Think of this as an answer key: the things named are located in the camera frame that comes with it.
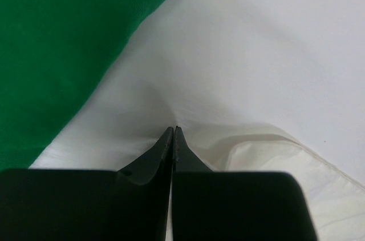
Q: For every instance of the green t shirt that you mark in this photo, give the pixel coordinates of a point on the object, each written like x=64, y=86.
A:
x=53, y=55

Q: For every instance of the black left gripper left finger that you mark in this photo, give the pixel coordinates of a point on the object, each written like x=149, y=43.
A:
x=127, y=204

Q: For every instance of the white t shirt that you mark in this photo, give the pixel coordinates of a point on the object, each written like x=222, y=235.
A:
x=254, y=85

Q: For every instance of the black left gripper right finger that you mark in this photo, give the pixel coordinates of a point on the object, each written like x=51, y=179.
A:
x=210, y=205

